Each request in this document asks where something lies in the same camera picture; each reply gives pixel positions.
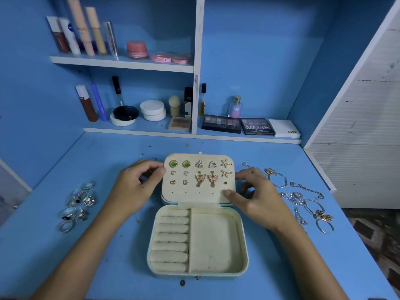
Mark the gold dangling earring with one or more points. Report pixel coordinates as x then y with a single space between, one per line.
200 178
212 178

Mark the white bowl black inside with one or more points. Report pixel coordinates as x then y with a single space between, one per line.
125 114

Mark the thin dark cosmetic bottle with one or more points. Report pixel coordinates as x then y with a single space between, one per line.
202 100

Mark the black cosmetic bottle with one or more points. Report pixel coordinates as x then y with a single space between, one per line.
189 101

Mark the small silver stud earring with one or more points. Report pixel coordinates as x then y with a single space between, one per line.
225 173
225 163

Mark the pink flat compact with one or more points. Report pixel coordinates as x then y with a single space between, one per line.
181 59
161 58

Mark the cream jewellery box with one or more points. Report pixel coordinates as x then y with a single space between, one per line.
215 243

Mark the white shelf unit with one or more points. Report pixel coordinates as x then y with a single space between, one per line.
199 34

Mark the person's left forearm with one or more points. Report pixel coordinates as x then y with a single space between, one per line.
78 262

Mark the person's right hand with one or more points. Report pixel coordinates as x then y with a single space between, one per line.
265 200

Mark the black makeup brush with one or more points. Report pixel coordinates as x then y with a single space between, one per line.
117 89

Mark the white round cream jar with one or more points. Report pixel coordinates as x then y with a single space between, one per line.
153 110

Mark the small pink perfume bottle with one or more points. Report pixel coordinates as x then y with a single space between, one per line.
234 109

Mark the green stud earring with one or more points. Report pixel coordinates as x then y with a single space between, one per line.
186 163
173 163

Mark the white slatted cabinet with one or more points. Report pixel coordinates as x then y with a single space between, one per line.
362 134

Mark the pink round jar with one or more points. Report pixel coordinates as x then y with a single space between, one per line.
137 50

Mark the short beige cosmetic tube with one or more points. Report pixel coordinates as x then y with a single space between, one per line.
96 31

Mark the black lettered eyeshadow palette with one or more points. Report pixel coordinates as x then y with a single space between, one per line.
257 126

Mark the pile of silver rings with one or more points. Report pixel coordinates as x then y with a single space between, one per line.
89 200

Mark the person's left hand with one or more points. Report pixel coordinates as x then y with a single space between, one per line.
132 187

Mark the beige makeup sponge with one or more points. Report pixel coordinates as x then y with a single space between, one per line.
174 103

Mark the blue cosmetic tube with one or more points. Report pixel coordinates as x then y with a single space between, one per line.
99 103

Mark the person's right forearm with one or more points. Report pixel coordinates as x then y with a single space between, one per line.
309 265

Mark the white tube blue label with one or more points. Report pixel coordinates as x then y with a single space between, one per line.
70 37

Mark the dark eyeshadow palette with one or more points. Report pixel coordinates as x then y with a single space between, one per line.
221 124

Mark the tall beige cosmetic tube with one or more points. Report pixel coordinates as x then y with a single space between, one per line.
80 26

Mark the square brown powder compact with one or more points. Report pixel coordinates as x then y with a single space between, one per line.
179 124

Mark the brown lipstick tube white cap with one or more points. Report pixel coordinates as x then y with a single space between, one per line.
87 105

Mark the white framed marbled panel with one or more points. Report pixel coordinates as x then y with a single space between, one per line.
9 181

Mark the white flat box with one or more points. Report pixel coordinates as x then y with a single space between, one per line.
285 128

